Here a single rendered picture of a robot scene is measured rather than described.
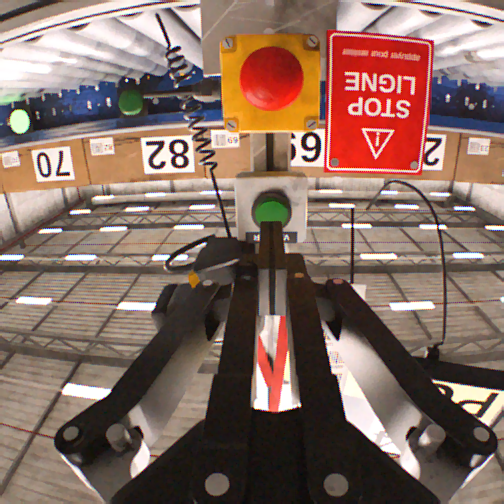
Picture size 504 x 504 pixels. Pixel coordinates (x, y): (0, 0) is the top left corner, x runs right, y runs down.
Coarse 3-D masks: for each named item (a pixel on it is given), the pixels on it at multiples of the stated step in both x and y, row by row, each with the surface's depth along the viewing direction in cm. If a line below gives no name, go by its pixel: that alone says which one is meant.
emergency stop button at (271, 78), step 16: (272, 48) 16; (256, 64) 16; (272, 64) 16; (288, 64) 16; (240, 80) 17; (256, 80) 16; (272, 80) 16; (288, 80) 16; (256, 96) 17; (272, 96) 17; (288, 96) 17
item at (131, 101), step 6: (126, 90) 72; (132, 90) 72; (120, 96) 73; (126, 96) 73; (132, 96) 73; (138, 96) 73; (120, 102) 73; (126, 102) 73; (132, 102) 73; (138, 102) 73; (120, 108) 74; (126, 108) 74; (132, 108) 74; (138, 108) 74; (132, 114) 75
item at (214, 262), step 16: (240, 240) 30; (208, 256) 29; (224, 256) 28; (240, 256) 28; (192, 272) 31; (208, 272) 29; (224, 272) 29; (176, 288) 34; (192, 288) 33; (160, 304) 31; (176, 304) 30; (160, 320) 30
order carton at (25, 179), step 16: (48, 144) 86; (64, 144) 86; (80, 144) 86; (0, 160) 88; (32, 160) 88; (80, 160) 88; (16, 176) 91; (32, 176) 91; (80, 176) 91; (16, 192) 94
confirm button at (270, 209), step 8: (264, 200) 27; (272, 200) 27; (280, 200) 27; (256, 208) 27; (264, 208) 27; (272, 208) 27; (280, 208) 27; (256, 216) 28; (264, 216) 28; (272, 216) 27; (280, 216) 27
